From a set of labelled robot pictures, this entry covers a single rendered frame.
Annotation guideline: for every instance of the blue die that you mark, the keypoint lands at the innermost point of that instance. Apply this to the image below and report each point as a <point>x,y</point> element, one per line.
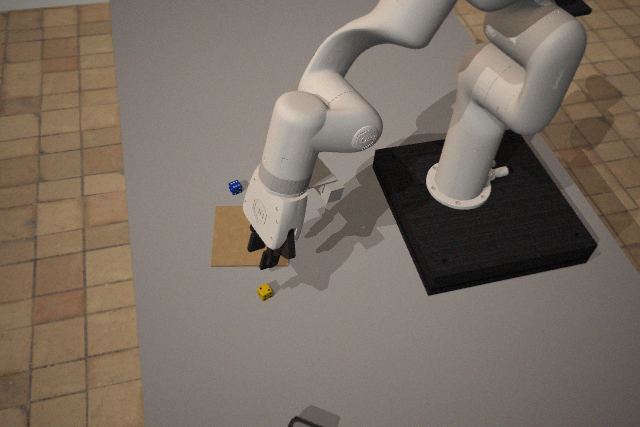
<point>235,187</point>

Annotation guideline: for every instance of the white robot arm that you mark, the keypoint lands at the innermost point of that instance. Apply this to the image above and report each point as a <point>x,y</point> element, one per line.
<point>524,87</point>

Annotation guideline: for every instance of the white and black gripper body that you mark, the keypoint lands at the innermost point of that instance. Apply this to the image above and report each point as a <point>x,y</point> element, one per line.
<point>272,214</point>

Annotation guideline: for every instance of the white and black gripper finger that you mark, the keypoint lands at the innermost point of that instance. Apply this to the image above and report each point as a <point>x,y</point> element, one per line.
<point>255,242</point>
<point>271,257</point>

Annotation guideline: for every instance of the tan square mat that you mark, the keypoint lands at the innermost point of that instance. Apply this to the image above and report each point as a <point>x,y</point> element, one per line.
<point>230,239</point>

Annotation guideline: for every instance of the yellow die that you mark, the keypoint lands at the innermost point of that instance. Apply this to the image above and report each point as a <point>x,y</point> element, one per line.
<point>264,292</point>

